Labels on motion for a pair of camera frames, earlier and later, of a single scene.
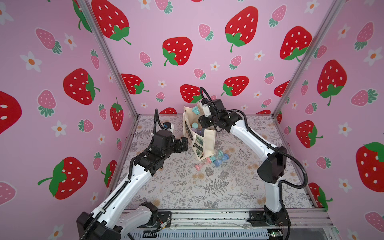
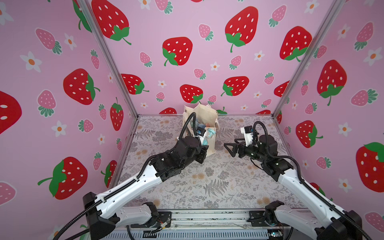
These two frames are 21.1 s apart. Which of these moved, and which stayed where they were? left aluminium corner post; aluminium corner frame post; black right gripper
Moved: black right gripper
Stayed: aluminium corner frame post; left aluminium corner post
